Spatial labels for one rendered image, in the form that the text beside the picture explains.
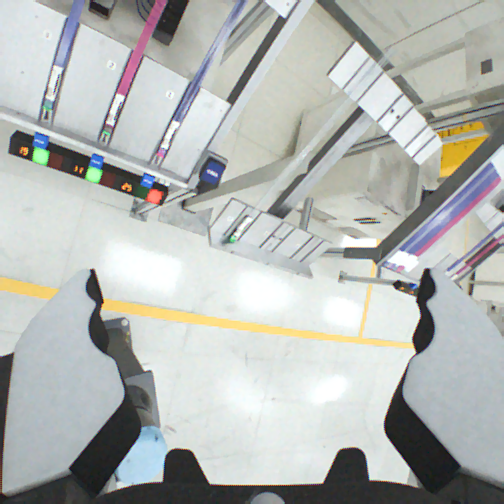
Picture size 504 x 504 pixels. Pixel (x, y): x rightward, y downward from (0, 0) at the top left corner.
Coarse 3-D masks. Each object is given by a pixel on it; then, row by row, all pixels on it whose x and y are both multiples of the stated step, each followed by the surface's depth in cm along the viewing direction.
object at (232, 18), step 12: (240, 0) 40; (240, 12) 42; (228, 24) 43; (216, 48) 45; (204, 60) 46; (204, 72) 47; (192, 84) 48; (192, 96) 50; (180, 108) 51; (180, 120) 53
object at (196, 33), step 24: (48, 0) 52; (72, 0) 55; (120, 0) 61; (144, 0) 64; (192, 0) 72; (216, 0) 76; (96, 24) 59; (120, 24) 62; (144, 24) 65; (192, 24) 72; (216, 24) 76; (168, 48) 69; (192, 48) 73; (192, 72) 73; (216, 72) 77
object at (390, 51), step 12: (384, 60) 44; (372, 72) 45; (360, 84) 46; (348, 96) 48; (336, 108) 50; (336, 120) 51; (324, 132) 52; (312, 144) 54; (300, 156) 55; (288, 168) 57; (276, 180) 59; (264, 204) 63; (252, 216) 65
